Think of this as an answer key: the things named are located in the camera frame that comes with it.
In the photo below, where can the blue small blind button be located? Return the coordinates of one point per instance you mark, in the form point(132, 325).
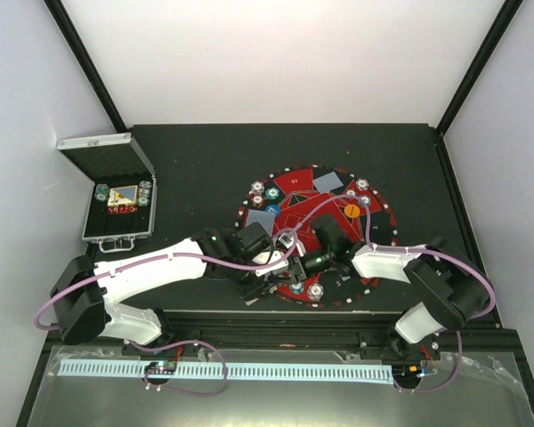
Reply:
point(273, 209)

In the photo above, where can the white slotted cable duct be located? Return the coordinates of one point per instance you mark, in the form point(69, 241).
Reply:
point(235, 371)

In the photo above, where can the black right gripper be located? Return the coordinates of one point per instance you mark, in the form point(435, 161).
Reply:
point(306, 273)

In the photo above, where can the red dice in case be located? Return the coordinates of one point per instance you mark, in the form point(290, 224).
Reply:
point(114, 210)

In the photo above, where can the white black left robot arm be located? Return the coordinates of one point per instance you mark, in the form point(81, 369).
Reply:
point(88, 299)

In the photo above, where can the yellow boxed card deck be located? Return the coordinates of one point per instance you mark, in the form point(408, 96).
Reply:
point(126, 196)

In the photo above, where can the round red black poker mat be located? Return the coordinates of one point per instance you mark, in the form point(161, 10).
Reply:
point(300, 203)

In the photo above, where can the green chip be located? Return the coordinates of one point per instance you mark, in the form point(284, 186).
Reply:
point(297, 288)
point(272, 193)

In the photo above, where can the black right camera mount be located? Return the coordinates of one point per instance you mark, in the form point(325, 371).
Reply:
point(329, 233)

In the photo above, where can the yellow big blind button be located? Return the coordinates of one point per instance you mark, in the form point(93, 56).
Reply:
point(352, 211)

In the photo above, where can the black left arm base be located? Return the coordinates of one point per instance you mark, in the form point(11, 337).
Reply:
point(166, 344)

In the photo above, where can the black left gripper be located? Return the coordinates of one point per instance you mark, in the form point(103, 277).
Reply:
point(248, 292)

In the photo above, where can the aluminium poker case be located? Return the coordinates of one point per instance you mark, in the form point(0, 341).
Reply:
point(116, 160)

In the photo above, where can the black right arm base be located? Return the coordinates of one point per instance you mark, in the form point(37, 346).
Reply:
point(386, 344)

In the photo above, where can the white blue chip seat six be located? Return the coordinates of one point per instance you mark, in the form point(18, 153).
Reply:
point(315, 291)

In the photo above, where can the white blue chip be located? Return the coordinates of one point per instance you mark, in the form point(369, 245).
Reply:
point(362, 184)
point(257, 187)

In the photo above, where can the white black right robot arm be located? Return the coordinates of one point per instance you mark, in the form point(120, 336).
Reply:
point(451, 291)

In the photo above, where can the blue card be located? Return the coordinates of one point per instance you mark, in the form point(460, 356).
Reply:
point(265, 218)
point(327, 182)

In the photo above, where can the green chips in case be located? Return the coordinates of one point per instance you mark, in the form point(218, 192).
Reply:
point(101, 192)

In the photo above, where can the green blue chip seat two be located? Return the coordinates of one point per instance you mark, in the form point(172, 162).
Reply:
point(365, 200)

